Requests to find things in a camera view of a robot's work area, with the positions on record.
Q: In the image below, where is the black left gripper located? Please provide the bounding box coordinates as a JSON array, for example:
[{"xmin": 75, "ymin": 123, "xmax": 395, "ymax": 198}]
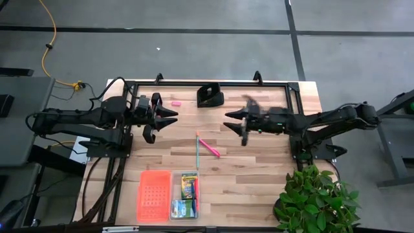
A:
[{"xmin": 133, "ymin": 93, "xmax": 179, "ymax": 144}]

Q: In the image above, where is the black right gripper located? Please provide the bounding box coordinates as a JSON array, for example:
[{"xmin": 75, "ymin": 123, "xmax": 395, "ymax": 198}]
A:
[{"xmin": 223, "ymin": 95, "xmax": 289, "ymax": 147}]

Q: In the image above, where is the pink pen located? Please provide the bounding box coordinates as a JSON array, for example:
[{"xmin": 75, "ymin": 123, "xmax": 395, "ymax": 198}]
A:
[{"xmin": 198, "ymin": 138, "xmax": 221, "ymax": 159}]

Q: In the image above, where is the grey pen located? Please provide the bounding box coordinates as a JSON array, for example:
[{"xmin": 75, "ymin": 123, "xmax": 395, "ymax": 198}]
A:
[{"xmin": 195, "ymin": 130, "xmax": 201, "ymax": 171}]

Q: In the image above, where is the yellow green crayon box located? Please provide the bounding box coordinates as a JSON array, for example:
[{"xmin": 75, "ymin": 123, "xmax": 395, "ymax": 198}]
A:
[{"xmin": 180, "ymin": 173, "xmax": 199, "ymax": 200}]

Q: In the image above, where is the translucent plastic storage box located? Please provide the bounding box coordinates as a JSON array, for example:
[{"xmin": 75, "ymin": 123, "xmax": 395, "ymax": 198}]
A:
[{"xmin": 169, "ymin": 170, "xmax": 201, "ymax": 222}]

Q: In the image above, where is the orange plastic box lid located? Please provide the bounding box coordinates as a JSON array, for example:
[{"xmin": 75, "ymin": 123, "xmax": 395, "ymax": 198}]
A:
[{"xmin": 136, "ymin": 170, "xmax": 172, "ymax": 223}]

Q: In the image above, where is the blue pen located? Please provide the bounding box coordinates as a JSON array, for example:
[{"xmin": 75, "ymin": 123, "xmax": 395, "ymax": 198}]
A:
[{"xmin": 190, "ymin": 181, "xmax": 197, "ymax": 217}]

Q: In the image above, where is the blue card pack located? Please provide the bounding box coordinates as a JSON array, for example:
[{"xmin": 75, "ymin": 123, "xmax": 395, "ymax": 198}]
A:
[{"xmin": 171, "ymin": 199, "xmax": 195, "ymax": 219}]

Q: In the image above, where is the potted green plant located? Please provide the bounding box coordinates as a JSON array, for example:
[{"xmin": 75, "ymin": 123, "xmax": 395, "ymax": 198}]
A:
[{"xmin": 273, "ymin": 164, "xmax": 363, "ymax": 233}]

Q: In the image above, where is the grey side desk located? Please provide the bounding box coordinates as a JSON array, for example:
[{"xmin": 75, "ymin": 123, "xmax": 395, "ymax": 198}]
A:
[
  {"xmin": 0, "ymin": 76, "xmax": 56, "ymax": 168},
  {"xmin": 0, "ymin": 162, "xmax": 45, "ymax": 233}
]

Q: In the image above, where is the black floor bar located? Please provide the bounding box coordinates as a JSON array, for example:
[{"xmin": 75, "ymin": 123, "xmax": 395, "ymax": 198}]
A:
[{"xmin": 0, "ymin": 67, "xmax": 35, "ymax": 78}]

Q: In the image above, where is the flat black box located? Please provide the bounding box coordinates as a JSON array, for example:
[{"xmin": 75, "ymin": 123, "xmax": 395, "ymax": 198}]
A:
[{"xmin": 0, "ymin": 94, "xmax": 16, "ymax": 118}]

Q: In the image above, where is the black computer mouse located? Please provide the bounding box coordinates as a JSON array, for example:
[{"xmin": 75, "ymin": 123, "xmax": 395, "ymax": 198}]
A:
[{"xmin": 0, "ymin": 199, "xmax": 26, "ymax": 229}]

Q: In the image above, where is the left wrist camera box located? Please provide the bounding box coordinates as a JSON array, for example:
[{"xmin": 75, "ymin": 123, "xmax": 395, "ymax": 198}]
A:
[{"xmin": 135, "ymin": 95, "xmax": 152, "ymax": 118}]

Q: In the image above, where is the yellow cable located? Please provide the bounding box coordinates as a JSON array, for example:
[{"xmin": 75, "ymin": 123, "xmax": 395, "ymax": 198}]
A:
[
  {"xmin": 48, "ymin": 140, "xmax": 77, "ymax": 150},
  {"xmin": 38, "ymin": 0, "xmax": 82, "ymax": 91}
]

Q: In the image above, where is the black side table frame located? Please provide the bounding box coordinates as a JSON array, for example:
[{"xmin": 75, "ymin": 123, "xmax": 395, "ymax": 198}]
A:
[{"xmin": 376, "ymin": 89, "xmax": 414, "ymax": 189}]

